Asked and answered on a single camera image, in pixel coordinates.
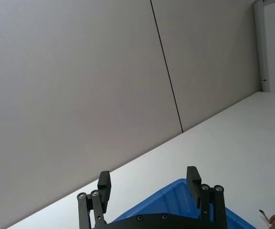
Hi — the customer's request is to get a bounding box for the thin dark stick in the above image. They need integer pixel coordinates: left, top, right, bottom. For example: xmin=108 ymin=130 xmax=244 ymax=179
xmin=258 ymin=209 xmax=272 ymax=225

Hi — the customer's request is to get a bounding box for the grey wall frame post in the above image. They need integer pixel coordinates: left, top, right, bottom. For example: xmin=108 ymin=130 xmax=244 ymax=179
xmin=252 ymin=0 xmax=271 ymax=93

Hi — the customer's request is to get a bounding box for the blue plastic bin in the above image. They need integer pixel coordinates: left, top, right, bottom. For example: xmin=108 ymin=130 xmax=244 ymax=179
xmin=113 ymin=178 xmax=257 ymax=229

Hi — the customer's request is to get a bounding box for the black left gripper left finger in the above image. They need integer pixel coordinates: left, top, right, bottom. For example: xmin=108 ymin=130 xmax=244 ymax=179
xmin=77 ymin=170 xmax=111 ymax=229

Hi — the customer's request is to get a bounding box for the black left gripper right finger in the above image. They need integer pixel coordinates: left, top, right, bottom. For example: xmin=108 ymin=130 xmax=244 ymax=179
xmin=186 ymin=166 xmax=228 ymax=229

